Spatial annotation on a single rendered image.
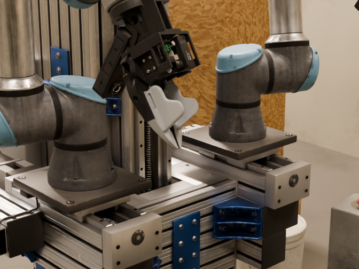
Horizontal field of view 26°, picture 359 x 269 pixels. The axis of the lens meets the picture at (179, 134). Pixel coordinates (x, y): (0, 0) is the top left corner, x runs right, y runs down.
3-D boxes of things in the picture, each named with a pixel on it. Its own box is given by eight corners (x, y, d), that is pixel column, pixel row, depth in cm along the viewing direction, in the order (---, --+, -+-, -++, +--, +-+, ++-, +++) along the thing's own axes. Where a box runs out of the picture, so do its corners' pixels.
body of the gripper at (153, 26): (172, 72, 103) (140, -11, 104) (126, 96, 108) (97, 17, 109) (203, 69, 109) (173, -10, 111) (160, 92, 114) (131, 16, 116)
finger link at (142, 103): (147, 119, 106) (125, 60, 107) (139, 124, 107) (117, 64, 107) (168, 116, 109) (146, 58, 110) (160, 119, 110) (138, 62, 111)
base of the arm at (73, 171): (34, 177, 174) (31, 135, 171) (90, 162, 183) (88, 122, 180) (72, 197, 163) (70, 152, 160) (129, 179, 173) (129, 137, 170)
